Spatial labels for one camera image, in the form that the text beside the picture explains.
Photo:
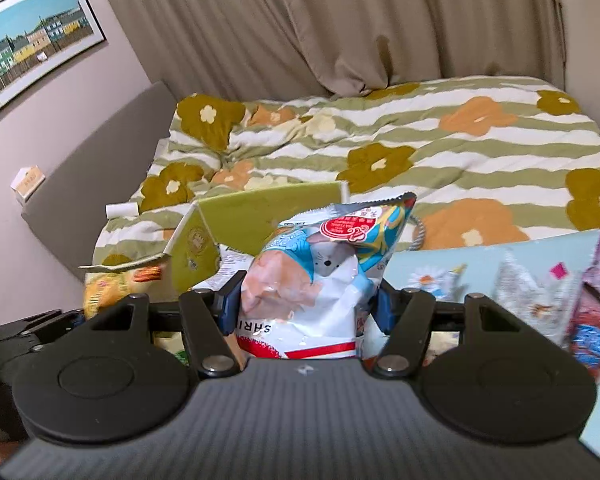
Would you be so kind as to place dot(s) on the grey bed headboard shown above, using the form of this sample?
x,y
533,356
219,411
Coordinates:
x,y
90,175

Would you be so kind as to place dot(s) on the beige curtain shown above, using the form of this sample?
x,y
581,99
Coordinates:
x,y
305,20

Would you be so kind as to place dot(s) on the small white roll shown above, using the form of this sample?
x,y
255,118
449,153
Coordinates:
x,y
122,211

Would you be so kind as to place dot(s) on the framed houses wall picture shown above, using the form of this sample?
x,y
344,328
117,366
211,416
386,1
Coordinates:
x,y
35,40

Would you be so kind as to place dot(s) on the yellow snack bag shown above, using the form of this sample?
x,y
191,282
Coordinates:
x,y
110,285

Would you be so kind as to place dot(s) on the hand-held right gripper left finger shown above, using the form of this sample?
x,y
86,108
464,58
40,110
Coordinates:
x,y
228,307

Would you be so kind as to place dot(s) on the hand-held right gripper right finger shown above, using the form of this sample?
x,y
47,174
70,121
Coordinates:
x,y
386,306

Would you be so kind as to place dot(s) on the green cardboard box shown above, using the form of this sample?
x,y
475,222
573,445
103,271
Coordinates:
x,y
240,220

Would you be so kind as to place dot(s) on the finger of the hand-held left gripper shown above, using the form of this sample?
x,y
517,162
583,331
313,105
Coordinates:
x,y
30,329

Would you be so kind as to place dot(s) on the pink blue snack packet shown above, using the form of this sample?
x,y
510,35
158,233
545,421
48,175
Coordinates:
x,y
592,330

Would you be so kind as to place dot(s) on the small white box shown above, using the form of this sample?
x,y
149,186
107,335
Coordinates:
x,y
27,182

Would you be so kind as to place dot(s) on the white blue snack bag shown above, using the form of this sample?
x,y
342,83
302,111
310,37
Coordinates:
x,y
300,285

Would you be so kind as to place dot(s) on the green striped floral blanket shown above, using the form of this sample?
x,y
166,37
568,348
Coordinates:
x,y
430,125

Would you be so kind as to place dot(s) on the silver snack packet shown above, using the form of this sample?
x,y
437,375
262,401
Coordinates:
x,y
525,285

